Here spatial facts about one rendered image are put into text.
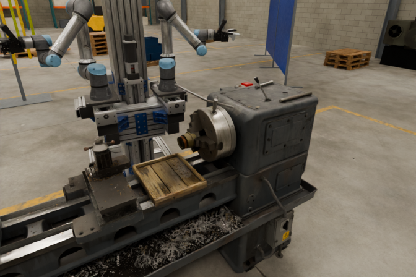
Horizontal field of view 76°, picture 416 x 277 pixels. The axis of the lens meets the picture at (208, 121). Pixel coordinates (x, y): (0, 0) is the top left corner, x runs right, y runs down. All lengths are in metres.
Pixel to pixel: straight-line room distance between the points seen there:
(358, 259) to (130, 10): 2.52
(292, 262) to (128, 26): 2.13
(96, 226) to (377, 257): 2.09
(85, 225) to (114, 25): 1.36
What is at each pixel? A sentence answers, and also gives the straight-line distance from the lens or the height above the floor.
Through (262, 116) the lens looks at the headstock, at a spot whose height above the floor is 1.23.
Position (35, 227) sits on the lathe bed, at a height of 0.84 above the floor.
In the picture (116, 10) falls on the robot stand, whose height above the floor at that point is 1.73.
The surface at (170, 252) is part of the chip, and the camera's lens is 1.60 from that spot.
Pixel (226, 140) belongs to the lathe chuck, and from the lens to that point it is 1.46.
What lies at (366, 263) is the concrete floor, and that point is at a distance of 2.58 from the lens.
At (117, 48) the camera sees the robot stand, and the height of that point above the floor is 1.47.
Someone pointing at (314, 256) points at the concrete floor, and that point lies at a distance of 2.46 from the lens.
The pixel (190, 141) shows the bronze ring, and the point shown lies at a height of 1.09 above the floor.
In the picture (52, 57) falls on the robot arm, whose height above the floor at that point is 1.48.
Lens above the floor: 1.79
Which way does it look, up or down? 24 degrees down
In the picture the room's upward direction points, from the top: 1 degrees clockwise
